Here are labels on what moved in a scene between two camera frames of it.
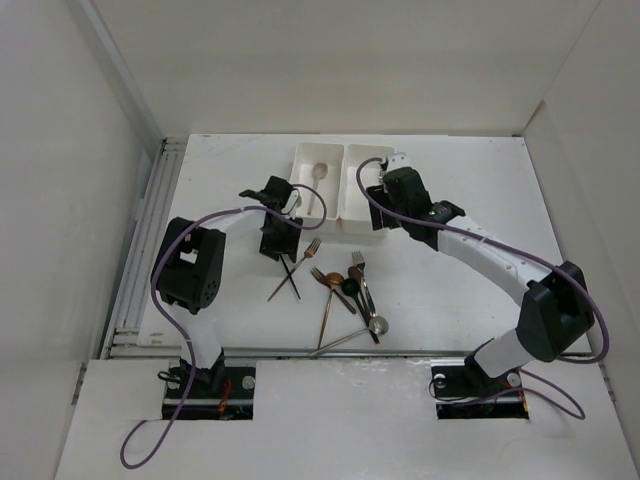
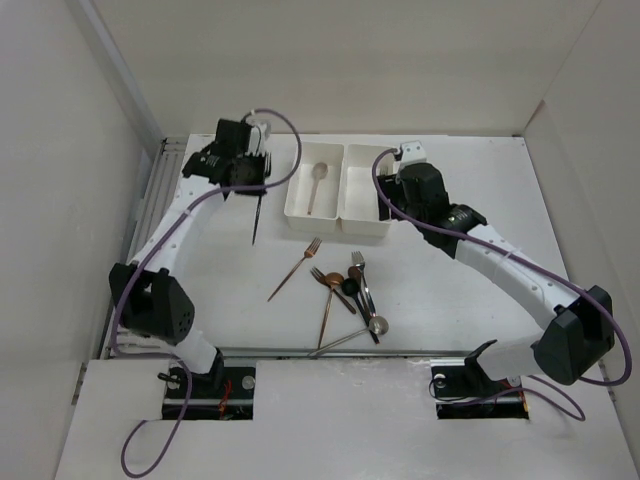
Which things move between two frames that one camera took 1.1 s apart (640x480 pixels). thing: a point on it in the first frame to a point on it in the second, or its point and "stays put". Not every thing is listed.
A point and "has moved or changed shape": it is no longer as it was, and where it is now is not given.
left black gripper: (287, 246) to (261, 161)
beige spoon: (319, 172) stays put
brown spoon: (355, 272) stays put
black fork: (291, 278) has moved or changed shape
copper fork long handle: (307, 254) stays put
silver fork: (358, 259) stays put
